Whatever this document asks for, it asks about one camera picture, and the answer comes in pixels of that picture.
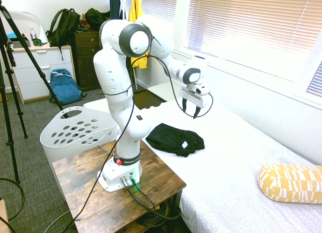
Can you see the teal flat object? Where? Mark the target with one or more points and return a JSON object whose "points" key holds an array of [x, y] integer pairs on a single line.
{"points": [[11, 35]]}

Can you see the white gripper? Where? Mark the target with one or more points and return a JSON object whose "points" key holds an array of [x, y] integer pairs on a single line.
{"points": [[191, 95]]}

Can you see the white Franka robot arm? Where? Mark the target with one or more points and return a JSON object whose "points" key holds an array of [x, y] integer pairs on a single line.
{"points": [[113, 79]]}

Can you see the blue backpack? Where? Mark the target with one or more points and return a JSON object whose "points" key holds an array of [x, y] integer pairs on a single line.
{"points": [[64, 88]]}

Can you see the narrow white window blind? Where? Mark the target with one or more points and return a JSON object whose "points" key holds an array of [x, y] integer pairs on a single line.
{"points": [[315, 82]]}

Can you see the large white window blind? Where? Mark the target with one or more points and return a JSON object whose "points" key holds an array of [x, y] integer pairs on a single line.
{"points": [[251, 24]]}

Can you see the white bed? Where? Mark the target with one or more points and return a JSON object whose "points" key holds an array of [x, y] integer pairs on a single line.
{"points": [[226, 167]]}

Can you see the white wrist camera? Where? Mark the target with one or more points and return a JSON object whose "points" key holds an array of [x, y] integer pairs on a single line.
{"points": [[201, 89]]}

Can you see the white desk lamp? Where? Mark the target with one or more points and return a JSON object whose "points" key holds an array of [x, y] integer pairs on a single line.
{"points": [[42, 33]]}

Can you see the dark green backpack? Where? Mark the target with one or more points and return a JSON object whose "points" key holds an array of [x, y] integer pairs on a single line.
{"points": [[64, 26]]}

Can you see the black garment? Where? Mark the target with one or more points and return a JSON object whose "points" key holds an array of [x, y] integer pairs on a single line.
{"points": [[171, 140]]}

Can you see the dark blue hanging garment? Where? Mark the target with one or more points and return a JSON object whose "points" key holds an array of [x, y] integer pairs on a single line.
{"points": [[115, 4]]}

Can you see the black bag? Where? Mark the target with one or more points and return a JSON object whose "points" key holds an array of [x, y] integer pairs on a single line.
{"points": [[96, 17]]}

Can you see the rustic wooden side table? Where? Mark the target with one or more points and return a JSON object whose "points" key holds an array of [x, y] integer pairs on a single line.
{"points": [[83, 182]]}

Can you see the small white window blind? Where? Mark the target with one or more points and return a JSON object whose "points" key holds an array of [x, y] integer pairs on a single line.
{"points": [[161, 4]]}

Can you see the brown cardboard piece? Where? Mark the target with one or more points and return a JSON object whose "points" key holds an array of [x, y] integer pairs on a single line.
{"points": [[3, 213]]}

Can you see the clear plastic bottle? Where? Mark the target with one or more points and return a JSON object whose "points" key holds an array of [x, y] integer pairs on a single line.
{"points": [[33, 34]]}

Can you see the dark wooden cabinet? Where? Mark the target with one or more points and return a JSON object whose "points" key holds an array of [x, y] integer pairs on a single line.
{"points": [[86, 64]]}

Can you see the brown stuffed toy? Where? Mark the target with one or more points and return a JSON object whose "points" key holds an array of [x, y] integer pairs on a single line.
{"points": [[84, 22]]}

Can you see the black camera tripod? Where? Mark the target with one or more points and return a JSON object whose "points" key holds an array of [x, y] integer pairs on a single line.
{"points": [[10, 74]]}

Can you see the white perforated laundry basket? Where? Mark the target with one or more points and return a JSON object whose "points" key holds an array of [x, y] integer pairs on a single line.
{"points": [[96, 115]]}

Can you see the white drawer dresser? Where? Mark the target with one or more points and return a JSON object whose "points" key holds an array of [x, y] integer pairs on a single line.
{"points": [[27, 74]]}

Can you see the yellow hanging garment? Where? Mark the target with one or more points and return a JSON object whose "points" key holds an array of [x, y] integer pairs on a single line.
{"points": [[135, 6]]}

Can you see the green round object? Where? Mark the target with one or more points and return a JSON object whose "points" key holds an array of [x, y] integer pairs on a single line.
{"points": [[37, 42]]}

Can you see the yellow white patterned pillow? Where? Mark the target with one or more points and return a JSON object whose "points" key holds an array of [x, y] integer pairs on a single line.
{"points": [[291, 182]]}

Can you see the grey box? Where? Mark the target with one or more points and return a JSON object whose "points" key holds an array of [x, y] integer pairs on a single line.
{"points": [[18, 44]]}

